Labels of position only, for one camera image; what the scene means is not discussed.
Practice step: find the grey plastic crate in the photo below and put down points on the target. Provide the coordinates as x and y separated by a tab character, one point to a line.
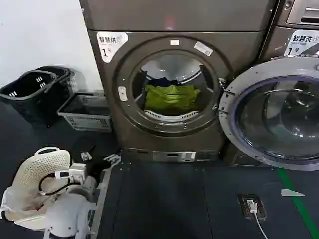
84	117

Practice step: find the grey washing machine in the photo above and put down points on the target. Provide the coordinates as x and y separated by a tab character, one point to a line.
281	30

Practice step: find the white dryer label sticker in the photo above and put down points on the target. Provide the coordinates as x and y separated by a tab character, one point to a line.
109	44

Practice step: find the white perforated laundry basket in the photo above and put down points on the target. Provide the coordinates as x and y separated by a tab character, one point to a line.
37	169

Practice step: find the white cloth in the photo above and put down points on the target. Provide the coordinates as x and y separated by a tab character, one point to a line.
17	201

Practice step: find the round glass dryer door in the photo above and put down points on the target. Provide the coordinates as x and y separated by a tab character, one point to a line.
274	112

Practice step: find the green cloth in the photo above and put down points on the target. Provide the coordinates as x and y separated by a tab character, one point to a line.
169	98

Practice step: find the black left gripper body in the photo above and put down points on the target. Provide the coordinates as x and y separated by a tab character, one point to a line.
97	168

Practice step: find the black plastic basket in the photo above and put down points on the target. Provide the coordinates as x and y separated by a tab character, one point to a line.
62	82
27	99

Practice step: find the grey metal frame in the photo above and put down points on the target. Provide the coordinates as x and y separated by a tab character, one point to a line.
102	194

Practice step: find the dark blue cloth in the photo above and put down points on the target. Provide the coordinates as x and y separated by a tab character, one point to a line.
162	81

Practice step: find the white washer label sticker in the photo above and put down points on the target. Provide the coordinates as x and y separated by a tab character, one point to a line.
302	42

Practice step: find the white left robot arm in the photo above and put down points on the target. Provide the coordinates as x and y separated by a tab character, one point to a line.
72	206

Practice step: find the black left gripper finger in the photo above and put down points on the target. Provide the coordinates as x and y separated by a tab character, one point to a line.
113	159
85	155

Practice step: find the grey front-loading dryer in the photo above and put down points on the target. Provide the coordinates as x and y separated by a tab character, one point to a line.
104	74

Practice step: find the floor power socket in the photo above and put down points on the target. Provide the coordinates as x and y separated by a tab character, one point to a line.
251	206

